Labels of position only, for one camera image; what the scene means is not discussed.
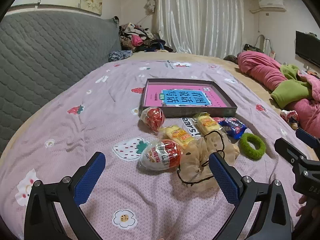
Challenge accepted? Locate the grey quilted headboard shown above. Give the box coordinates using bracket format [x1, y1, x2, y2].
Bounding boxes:
[0, 11, 123, 155]

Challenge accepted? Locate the dark brown cloth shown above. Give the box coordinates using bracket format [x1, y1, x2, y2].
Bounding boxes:
[223, 54, 239, 64]

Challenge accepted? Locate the white curtain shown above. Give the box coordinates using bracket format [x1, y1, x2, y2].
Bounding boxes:
[151, 0, 244, 59]

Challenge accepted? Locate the green fuzzy scrunchie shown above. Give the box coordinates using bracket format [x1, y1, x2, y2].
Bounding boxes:
[239, 133, 267, 160]

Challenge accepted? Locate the white plush ornament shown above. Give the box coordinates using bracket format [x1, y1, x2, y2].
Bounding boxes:
[144, 0, 157, 13]

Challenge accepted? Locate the pink strawberry printed blanket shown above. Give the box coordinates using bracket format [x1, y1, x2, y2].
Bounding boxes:
[0, 60, 310, 240]

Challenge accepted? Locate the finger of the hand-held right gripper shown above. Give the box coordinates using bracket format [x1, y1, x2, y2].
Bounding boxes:
[274, 138, 309, 167]
[296, 128, 320, 148]

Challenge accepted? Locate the small red egg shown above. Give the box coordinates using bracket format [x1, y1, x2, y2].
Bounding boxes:
[140, 107, 165, 132]

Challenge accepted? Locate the beige mesh scrunchie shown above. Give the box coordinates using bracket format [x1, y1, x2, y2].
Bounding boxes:
[176, 131, 240, 193]

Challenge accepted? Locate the person's right hand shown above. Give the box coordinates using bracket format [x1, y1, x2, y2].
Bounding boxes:
[296, 194, 309, 217]

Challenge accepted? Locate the black television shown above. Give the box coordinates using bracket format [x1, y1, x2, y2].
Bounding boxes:
[295, 31, 320, 67]

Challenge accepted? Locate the dark grey shallow box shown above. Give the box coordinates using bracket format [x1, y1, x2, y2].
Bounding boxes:
[139, 78, 238, 119]

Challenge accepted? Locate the green fleece blanket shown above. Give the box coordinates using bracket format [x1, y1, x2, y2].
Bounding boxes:
[271, 64, 313, 109]

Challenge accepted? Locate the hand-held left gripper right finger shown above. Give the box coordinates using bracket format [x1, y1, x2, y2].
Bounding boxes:
[209, 152, 293, 240]

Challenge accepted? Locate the yellow rice cracker packet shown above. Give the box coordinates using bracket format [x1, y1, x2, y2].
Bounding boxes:
[192, 112, 223, 137]
[159, 125, 197, 150]

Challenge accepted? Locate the large red white egg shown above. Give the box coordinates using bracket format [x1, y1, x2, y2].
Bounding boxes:
[139, 139, 182, 172]

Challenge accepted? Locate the red white crocheted item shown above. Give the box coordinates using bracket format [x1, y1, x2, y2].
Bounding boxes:
[280, 110, 300, 130]

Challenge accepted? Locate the blue cookie packet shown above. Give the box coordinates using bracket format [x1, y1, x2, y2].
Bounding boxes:
[213, 117, 248, 140]

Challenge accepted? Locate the white metal pipe rack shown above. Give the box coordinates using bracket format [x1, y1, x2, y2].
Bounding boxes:
[256, 34, 275, 58]

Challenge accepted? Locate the pink quilt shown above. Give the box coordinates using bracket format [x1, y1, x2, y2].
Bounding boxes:
[237, 51, 320, 138]

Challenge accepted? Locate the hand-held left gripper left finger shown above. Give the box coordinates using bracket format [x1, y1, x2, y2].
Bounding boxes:
[24, 151, 110, 240]

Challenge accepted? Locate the white air conditioner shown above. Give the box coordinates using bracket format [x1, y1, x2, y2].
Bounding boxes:
[258, 0, 285, 12]

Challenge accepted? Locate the pile of clothes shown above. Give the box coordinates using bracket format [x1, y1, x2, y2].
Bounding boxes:
[119, 22, 175, 53]

